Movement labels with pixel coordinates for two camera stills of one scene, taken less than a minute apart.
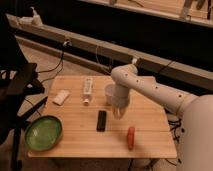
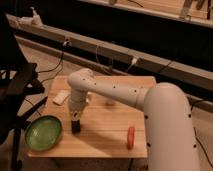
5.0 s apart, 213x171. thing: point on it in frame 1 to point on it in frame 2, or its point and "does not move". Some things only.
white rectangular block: [60, 98] does not move
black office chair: [17, 76] does not move
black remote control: [101, 121] to [75, 126]
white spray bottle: [36, 18] does not move
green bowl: [43, 133] does not move
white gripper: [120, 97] to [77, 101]
